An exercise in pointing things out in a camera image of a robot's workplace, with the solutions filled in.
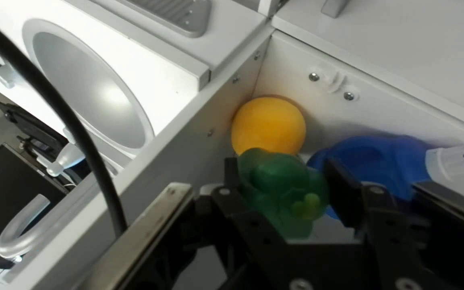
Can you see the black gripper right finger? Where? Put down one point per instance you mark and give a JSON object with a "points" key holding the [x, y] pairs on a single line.
{"points": [[347, 193]]}

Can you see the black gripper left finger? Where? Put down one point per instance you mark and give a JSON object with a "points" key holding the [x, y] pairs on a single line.
{"points": [[234, 171]]}

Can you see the green toy pepper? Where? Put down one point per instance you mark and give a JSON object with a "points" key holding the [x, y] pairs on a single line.
{"points": [[281, 187]]}

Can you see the blue detergent bottle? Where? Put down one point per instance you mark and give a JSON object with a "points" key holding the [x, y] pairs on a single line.
{"points": [[387, 162]]}

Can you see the yellow toy ball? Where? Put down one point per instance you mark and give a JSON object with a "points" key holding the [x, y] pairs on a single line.
{"points": [[266, 125]]}

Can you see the white toy kitchen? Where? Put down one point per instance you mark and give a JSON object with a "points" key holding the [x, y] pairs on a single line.
{"points": [[382, 42]]}

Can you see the grey sink basin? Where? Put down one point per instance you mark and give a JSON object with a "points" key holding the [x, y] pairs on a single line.
{"points": [[92, 90]]}

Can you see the grey toy faucet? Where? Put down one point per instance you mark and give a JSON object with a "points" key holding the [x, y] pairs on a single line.
{"points": [[9, 235]]}

